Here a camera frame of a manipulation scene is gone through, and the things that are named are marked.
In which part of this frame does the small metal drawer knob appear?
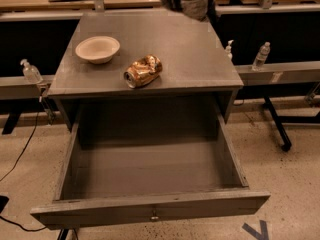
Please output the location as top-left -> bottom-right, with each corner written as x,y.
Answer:
150,209 -> 159,222

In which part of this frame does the open grey top drawer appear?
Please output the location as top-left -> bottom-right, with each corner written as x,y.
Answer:
31,97 -> 270,229

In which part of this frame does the clear sanitizer pump bottle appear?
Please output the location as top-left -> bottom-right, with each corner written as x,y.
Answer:
20,59 -> 43,84

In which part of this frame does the black floor cable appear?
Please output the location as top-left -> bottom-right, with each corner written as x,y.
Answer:
0,110 -> 48,233

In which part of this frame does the white paper bowl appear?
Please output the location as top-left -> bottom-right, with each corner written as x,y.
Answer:
75,36 -> 120,64

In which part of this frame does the crushed gold soda can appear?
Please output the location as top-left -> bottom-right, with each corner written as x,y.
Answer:
123,55 -> 162,89

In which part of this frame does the black table leg stand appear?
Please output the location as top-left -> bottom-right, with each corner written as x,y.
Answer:
263,96 -> 320,152

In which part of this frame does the clear plastic water bottle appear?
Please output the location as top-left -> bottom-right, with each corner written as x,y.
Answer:
252,42 -> 271,71

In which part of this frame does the grey metal rail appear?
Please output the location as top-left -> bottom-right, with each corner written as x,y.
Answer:
0,61 -> 320,100

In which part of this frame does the small white pump bottle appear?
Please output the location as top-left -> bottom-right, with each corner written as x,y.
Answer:
225,40 -> 234,60

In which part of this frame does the grey wooden cabinet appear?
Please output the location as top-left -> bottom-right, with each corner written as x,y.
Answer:
49,9 -> 243,127

